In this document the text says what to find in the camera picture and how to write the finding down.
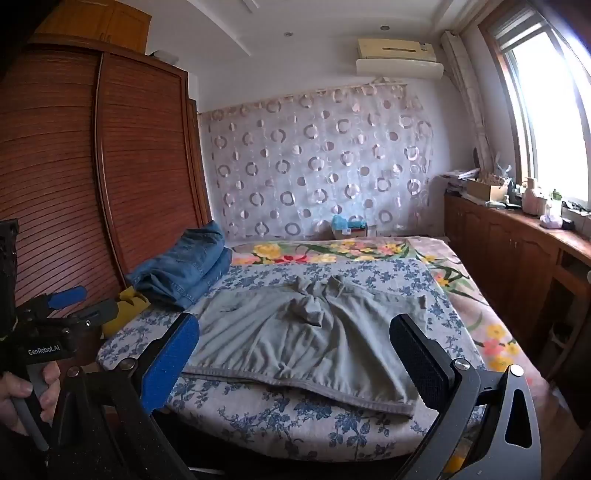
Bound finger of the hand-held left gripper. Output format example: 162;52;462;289
45;285;89;311
69;298;119;329

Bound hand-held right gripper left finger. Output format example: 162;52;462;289
51;311;201;480

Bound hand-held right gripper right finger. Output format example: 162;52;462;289
389;314;542;480

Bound grey pants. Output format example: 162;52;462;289
182;274;430;418

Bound person's left hand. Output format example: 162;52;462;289
0;360;62;435

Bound yellow plush toy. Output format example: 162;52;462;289
100;286;151;337

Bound pink floral blanket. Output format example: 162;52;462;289
228;235;541;388

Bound folded blue jeans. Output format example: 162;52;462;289
126;220;233;311

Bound long wooden cabinet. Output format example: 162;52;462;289
444;191;591;384

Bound cardboard box with blue bag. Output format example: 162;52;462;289
330;215;370;239

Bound wooden slatted wardrobe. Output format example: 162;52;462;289
0;41;213;319

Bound open cardboard box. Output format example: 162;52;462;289
464;178;509;202

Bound stack of papers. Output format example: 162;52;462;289
445;168;481;192

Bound pink bottle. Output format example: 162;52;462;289
522;178;548;215

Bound circle patterned sheer curtain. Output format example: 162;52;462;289
198;83;437;241

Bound bundled patterned window curtain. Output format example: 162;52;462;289
441;30;495;171

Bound window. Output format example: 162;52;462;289
480;0;591;204

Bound wooden overhead cupboard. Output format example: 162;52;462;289
34;0;153;55

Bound wall air conditioner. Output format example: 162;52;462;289
355;37;445;81

